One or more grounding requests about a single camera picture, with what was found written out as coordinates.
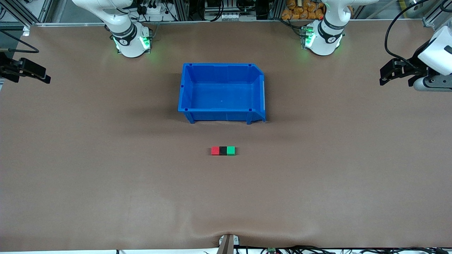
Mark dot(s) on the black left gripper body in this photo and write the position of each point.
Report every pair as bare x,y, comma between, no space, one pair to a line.
413,65

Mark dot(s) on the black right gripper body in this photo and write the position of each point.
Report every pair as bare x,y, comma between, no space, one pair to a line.
7,66

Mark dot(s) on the green cube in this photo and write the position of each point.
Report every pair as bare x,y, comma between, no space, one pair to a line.
231,151

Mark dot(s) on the red cube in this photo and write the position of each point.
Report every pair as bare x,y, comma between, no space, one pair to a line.
215,151

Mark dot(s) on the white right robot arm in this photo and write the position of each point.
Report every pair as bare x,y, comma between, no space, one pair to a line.
130,46

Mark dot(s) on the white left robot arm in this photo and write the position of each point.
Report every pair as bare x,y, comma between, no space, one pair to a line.
323,42

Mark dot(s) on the black cube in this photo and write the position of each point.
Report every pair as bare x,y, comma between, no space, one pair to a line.
223,151

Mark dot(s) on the orange packaged snacks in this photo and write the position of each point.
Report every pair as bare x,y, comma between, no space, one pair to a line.
303,10

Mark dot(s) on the white power strip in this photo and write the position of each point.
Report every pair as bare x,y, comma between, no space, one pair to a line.
152,14

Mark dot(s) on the brown table cover mat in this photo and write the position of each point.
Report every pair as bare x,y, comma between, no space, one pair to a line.
141,194

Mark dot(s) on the blue plastic storage bin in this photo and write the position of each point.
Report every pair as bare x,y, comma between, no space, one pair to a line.
222,95

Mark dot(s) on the green terminal connector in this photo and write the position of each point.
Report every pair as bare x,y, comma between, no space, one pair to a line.
272,250

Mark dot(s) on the small white corner bracket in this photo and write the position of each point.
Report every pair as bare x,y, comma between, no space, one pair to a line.
26,31

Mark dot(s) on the aluminium frame strut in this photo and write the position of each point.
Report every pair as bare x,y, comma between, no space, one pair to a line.
21,12
436,19

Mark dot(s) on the table edge clamp bracket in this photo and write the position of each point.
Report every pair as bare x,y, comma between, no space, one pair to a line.
226,244

